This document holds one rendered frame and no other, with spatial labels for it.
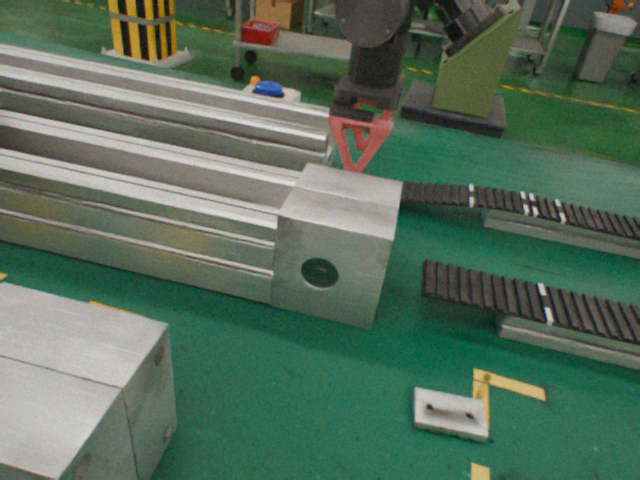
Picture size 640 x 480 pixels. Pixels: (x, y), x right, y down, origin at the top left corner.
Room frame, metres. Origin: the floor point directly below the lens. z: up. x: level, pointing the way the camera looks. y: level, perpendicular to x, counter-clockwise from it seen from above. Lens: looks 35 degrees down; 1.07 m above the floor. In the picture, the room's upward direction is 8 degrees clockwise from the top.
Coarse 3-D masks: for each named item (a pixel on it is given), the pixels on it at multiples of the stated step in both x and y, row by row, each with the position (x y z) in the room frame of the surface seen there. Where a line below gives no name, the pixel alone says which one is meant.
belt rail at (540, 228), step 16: (496, 224) 0.50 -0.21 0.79; (512, 224) 0.49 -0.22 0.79; (528, 224) 0.50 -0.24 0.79; (544, 224) 0.49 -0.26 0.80; (560, 224) 0.49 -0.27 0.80; (560, 240) 0.49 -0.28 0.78; (576, 240) 0.48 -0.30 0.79; (592, 240) 0.48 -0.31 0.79; (608, 240) 0.49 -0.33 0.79; (624, 240) 0.48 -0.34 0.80
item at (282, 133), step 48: (0, 48) 0.64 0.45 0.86; (0, 96) 0.55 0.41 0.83; (48, 96) 0.55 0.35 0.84; (96, 96) 0.53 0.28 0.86; (144, 96) 0.54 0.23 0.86; (192, 96) 0.59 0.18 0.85; (240, 96) 0.59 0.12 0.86; (192, 144) 0.52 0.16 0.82; (240, 144) 0.51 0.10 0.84; (288, 144) 0.51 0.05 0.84
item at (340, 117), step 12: (336, 108) 0.49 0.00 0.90; (348, 108) 0.50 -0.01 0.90; (336, 120) 0.48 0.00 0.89; (348, 120) 0.48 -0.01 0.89; (360, 120) 0.48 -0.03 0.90; (372, 120) 0.48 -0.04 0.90; (336, 132) 0.49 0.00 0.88; (372, 132) 0.48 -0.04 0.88; (384, 132) 0.48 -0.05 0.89; (372, 144) 0.48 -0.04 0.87; (348, 156) 0.50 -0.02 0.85; (372, 156) 0.49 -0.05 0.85; (348, 168) 0.50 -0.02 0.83; (360, 168) 0.50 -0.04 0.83
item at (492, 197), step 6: (486, 186) 0.54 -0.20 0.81; (486, 192) 0.52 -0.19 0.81; (492, 192) 0.53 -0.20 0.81; (498, 192) 0.52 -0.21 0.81; (486, 198) 0.51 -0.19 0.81; (492, 198) 0.51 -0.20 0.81; (498, 198) 0.51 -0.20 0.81; (486, 204) 0.49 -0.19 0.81; (492, 204) 0.50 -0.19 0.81; (498, 204) 0.49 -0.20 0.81; (498, 210) 0.49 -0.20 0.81
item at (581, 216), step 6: (570, 204) 0.52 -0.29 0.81; (570, 210) 0.51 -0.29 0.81; (576, 210) 0.51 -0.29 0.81; (582, 210) 0.51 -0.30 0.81; (576, 216) 0.49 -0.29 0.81; (582, 216) 0.50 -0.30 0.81; (588, 216) 0.49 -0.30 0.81; (576, 222) 0.48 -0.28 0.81; (582, 222) 0.48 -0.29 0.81; (588, 222) 0.48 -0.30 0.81; (582, 228) 0.47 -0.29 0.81; (588, 228) 0.47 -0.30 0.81; (594, 228) 0.47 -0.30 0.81
